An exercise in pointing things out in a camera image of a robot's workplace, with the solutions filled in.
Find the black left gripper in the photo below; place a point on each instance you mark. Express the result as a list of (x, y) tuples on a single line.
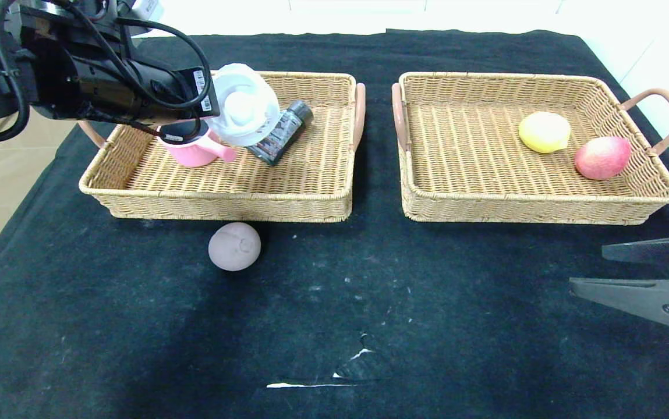
[(203, 90)]

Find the pink saucepan with dark inside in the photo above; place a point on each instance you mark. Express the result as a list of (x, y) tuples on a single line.
[(194, 152)]

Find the black tube with printed label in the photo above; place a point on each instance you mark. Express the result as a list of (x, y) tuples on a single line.
[(287, 131)]

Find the red peach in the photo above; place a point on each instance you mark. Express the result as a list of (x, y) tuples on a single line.
[(602, 158)]

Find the pale purple egg-shaped ball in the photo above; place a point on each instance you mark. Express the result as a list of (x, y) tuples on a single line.
[(232, 247)]

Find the yellow lemon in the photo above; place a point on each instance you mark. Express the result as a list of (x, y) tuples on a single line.
[(544, 132)]

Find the large wicker basket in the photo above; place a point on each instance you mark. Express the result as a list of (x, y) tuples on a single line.
[(223, 186)]

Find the black tablecloth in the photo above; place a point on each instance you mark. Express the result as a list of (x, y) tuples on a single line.
[(485, 361)]

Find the small white paper scrap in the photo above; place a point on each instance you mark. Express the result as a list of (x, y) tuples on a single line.
[(362, 352)]

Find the long white paper sliver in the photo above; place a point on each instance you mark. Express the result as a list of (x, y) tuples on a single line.
[(299, 385)]

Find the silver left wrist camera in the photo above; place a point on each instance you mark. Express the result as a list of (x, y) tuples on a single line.
[(147, 7)]

